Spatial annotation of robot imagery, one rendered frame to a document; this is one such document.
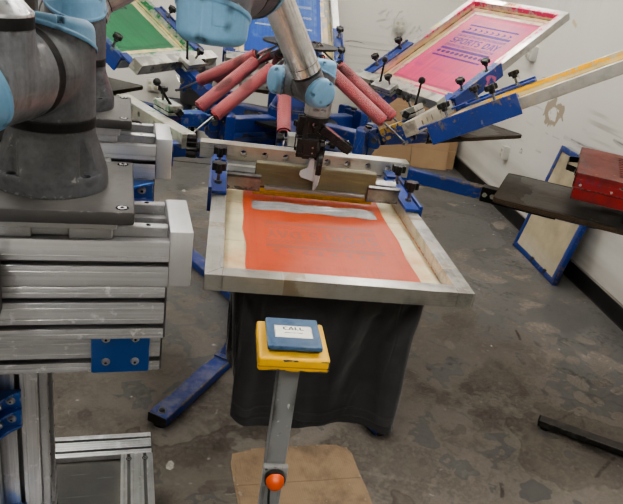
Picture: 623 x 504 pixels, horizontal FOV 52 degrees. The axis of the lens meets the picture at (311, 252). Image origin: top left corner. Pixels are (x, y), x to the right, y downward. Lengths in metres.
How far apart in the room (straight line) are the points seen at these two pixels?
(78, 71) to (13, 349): 0.45
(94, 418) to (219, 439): 0.46
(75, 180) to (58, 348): 0.30
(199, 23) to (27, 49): 0.22
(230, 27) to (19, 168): 0.38
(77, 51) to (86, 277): 0.31
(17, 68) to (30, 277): 0.32
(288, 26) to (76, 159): 0.78
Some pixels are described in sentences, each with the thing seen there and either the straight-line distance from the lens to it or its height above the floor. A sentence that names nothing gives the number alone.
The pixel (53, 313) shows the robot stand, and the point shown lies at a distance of 1.01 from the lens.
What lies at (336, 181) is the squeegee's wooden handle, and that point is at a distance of 1.90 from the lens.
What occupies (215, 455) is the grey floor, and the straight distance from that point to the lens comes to 2.37.
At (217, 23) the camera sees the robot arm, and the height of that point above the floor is 1.52.
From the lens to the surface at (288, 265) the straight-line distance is 1.49.
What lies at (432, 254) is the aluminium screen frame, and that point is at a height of 0.99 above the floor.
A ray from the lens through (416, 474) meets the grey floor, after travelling 2.45.
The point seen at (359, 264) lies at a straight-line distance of 1.55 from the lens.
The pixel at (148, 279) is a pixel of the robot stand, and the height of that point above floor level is 1.14.
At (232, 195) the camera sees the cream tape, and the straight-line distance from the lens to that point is 1.88.
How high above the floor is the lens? 1.59
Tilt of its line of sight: 24 degrees down
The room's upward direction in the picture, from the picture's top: 9 degrees clockwise
